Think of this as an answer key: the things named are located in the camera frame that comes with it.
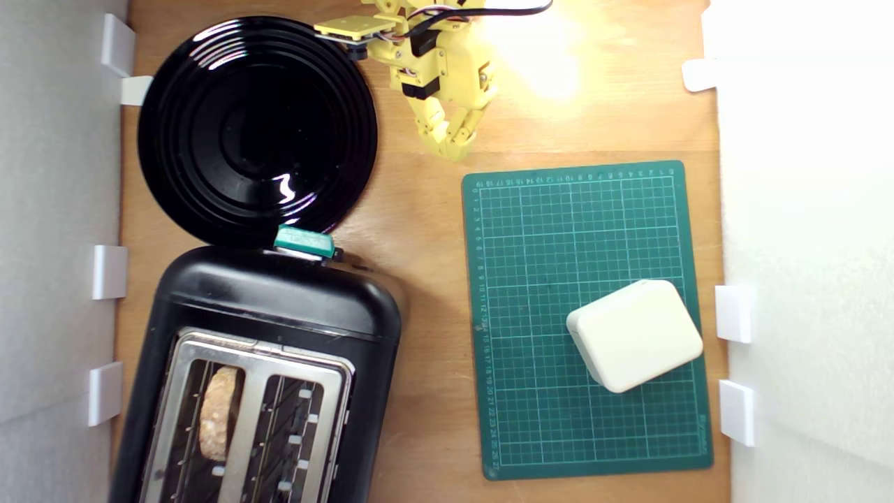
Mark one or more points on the black two-slot toaster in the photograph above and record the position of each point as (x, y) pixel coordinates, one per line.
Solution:
(279, 300)

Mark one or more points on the green taped toaster lever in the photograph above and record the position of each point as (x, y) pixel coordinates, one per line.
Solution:
(304, 241)

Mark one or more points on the black plate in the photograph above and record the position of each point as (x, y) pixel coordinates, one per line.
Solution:
(209, 140)

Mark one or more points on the wrist camera on yellow mount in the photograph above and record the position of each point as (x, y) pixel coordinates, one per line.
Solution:
(353, 28)

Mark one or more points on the white block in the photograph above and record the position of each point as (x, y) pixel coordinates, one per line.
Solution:
(635, 335)

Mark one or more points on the white wall clip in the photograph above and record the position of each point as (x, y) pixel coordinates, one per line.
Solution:
(105, 393)
(737, 412)
(733, 313)
(135, 91)
(110, 271)
(117, 43)
(698, 75)

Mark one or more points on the green cutting mat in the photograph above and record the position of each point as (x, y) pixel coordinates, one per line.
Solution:
(545, 244)

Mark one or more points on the brown bread slice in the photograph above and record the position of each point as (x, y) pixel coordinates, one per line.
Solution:
(218, 416)

